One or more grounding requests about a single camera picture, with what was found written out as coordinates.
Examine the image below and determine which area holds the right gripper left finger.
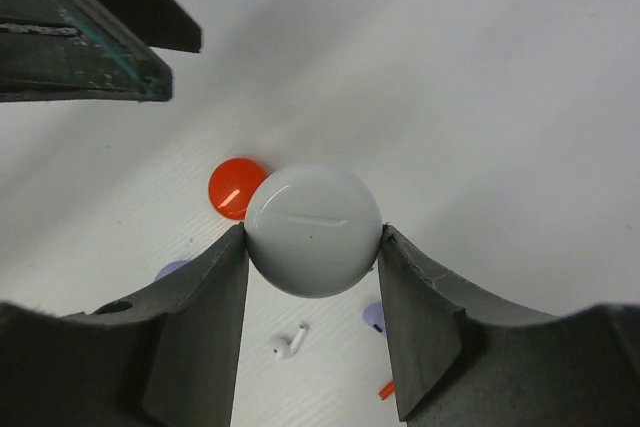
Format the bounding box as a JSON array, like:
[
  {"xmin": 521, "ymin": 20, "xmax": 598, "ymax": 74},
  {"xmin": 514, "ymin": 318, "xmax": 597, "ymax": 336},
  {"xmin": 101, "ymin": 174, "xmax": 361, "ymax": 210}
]
[{"xmin": 1, "ymin": 224, "xmax": 249, "ymax": 426}]

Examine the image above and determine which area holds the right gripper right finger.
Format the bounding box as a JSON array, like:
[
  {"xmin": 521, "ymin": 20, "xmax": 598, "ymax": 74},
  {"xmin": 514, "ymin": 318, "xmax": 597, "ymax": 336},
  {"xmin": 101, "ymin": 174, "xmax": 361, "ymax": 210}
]
[{"xmin": 378, "ymin": 225, "xmax": 639, "ymax": 426}]

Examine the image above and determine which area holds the white round charging case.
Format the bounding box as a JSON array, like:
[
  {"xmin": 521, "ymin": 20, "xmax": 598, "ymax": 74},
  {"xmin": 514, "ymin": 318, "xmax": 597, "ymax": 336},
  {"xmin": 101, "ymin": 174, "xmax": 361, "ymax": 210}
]
[{"xmin": 244, "ymin": 165, "xmax": 383, "ymax": 298}]

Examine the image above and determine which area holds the purple round charging case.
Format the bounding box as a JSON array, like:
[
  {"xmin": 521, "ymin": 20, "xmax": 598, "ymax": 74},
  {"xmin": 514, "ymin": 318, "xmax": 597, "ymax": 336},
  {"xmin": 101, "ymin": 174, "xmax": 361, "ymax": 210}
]
[{"xmin": 154, "ymin": 259, "xmax": 190, "ymax": 281}]

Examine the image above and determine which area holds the orange round charging case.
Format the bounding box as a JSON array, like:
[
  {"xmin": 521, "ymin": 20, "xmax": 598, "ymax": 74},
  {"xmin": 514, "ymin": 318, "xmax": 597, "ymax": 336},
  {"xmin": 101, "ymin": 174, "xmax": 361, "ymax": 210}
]
[{"xmin": 208, "ymin": 157, "xmax": 269, "ymax": 221}]

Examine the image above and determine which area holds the orange earbud lower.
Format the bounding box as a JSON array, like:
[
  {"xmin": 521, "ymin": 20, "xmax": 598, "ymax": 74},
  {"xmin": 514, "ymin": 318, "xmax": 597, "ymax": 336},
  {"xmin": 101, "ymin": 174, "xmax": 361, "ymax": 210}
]
[{"xmin": 378, "ymin": 380, "xmax": 395, "ymax": 401}]

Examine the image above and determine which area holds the purple earbud left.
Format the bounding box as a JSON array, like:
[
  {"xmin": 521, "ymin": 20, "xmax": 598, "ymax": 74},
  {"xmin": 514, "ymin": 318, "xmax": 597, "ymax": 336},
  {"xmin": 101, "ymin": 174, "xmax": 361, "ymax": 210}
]
[{"xmin": 362, "ymin": 301, "xmax": 387, "ymax": 338}]

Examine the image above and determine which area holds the white earbud lower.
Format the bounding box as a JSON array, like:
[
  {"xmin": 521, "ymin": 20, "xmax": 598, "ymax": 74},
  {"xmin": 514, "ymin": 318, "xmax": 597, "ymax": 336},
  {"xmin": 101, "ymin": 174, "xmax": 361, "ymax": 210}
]
[{"xmin": 270, "ymin": 323, "xmax": 309, "ymax": 360}]

